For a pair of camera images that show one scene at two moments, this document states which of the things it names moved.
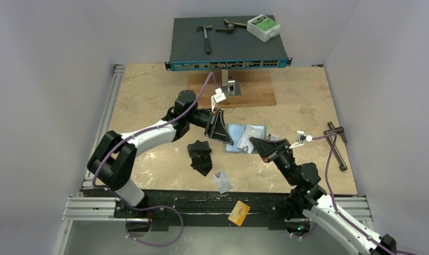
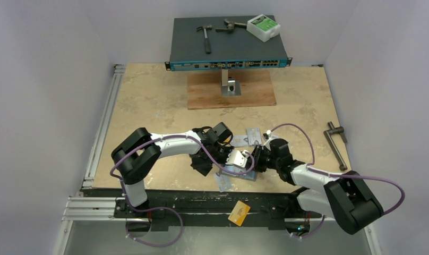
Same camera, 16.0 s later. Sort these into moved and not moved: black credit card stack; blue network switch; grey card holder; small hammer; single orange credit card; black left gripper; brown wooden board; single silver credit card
Moved: black left gripper; grey card holder
Not moved: black credit card stack; single orange credit card; brown wooden board; small hammer; single silver credit card; blue network switch
